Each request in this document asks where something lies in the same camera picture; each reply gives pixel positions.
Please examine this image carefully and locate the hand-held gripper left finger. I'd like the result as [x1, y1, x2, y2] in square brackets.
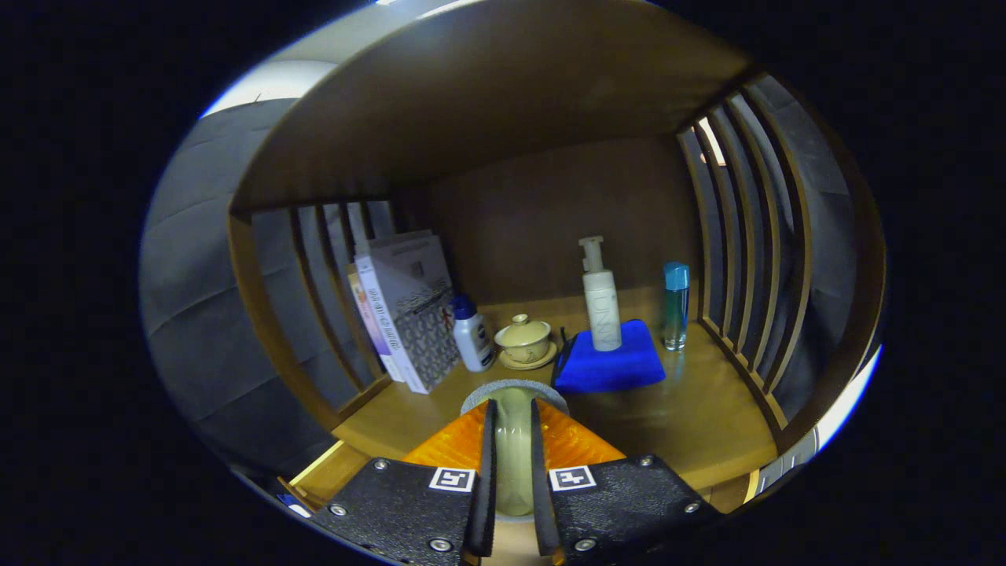
[310, 399, 497, 566]

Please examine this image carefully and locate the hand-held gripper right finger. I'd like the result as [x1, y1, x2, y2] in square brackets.
[531, 398, 720, 565]

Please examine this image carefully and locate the green handled grey scrub sponge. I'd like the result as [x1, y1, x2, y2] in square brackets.
[460, 380, 571, 520]

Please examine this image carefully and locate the wooden countertop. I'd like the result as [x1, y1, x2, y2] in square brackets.
[330, 287, 779, 492]

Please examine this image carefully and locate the wooden cabinet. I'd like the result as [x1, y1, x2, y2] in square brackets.
[226, 0, 887, 512]

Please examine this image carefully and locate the yellow saucer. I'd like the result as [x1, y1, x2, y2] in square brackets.
[498, 342, 558, 371]

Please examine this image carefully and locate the blue folded cloth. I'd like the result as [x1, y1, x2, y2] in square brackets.
[553, 318, 666, 394]

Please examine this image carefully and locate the white bottle with blue cap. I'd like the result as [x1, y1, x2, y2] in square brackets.
[450, 294, 497, 373]

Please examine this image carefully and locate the yellow lidded tea cup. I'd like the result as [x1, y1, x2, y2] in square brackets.
[494, 314, 552, 364]

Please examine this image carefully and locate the thick white patterned book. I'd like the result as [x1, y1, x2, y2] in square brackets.
[354, 230, 463, 395]

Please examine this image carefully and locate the white pump bottle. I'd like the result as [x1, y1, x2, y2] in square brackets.
[578, 235, 622, 352]

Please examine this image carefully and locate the thin purple book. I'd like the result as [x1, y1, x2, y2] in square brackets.
[347, 263, 406, 384]

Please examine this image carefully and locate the clear blue bottle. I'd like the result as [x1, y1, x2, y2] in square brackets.
[662, 262, 691, 351]

